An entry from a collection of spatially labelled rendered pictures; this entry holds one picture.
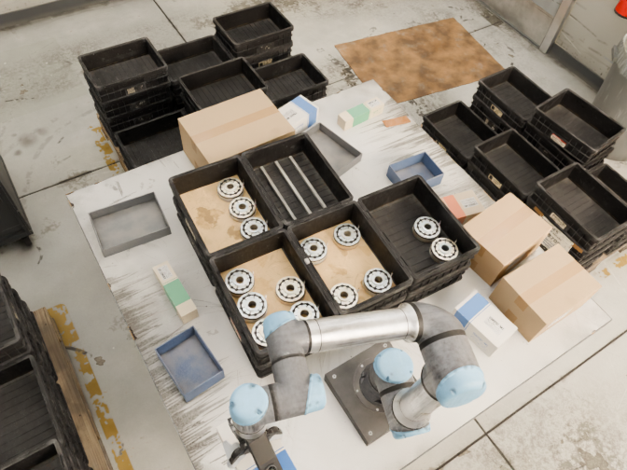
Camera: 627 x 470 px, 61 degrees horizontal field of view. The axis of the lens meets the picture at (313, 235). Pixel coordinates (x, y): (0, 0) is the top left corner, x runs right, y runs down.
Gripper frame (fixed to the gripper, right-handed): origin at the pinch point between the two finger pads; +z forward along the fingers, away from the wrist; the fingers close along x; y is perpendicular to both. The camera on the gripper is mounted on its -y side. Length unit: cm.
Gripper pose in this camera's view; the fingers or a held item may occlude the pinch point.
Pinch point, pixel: (257, 452)
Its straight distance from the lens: 142.6
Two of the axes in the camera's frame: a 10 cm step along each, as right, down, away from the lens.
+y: -5.3, -7.1, 4.6
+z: -0.6, 5.7, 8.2
